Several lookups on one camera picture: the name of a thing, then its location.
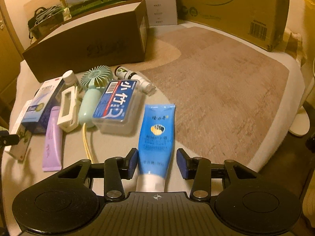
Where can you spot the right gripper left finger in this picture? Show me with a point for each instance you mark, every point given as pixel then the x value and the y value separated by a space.
pixel 117 169

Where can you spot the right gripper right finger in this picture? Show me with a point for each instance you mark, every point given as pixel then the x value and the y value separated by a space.
pixel 197 169

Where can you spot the blue white medicine box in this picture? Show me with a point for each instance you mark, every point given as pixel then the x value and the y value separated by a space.
pixel 38 112

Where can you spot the blue tube with white cap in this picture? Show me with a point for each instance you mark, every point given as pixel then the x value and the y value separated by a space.
pixel 155 147

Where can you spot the purple tube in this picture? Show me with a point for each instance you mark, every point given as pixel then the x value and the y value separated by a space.
pixel 52 160

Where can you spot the clear floss pick box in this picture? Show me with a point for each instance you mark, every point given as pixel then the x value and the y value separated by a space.
pixel 117 108

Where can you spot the cream white hair claw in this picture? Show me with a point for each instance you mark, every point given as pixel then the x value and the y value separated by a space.
pixel 68 118

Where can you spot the mint green handheld fan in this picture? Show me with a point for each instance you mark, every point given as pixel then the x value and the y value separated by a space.
pixel 94 83

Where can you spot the small white pill bottle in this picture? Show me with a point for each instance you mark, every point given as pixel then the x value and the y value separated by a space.
pixel 71 79

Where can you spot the dark spray bottle white cap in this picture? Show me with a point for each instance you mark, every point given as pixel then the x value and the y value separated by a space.
pixel 125 74

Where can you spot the white stand base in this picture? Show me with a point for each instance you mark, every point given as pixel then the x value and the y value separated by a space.
pixel 301 123

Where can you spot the brown open cardboard box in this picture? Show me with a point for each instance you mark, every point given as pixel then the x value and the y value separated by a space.
pixel 114 35

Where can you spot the large tan cardboard carton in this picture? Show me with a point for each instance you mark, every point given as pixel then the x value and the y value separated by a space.
pixel 260 22

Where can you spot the black bag with straps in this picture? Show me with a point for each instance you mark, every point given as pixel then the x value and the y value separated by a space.
pixel 44 20

